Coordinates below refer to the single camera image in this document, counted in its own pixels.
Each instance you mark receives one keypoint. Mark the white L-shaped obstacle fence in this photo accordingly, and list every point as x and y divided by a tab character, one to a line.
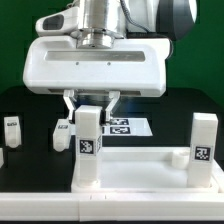
117	206

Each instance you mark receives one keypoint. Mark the white desk tabletop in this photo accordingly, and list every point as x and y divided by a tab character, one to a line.
141	170

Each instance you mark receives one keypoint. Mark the white block at left edge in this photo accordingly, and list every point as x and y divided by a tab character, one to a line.
1	158

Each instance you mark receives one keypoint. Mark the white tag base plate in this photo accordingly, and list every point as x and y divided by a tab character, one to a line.
127	127

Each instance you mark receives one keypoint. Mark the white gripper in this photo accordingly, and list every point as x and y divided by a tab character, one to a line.
132	67

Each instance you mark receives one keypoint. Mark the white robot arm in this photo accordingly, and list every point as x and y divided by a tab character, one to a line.
107	47

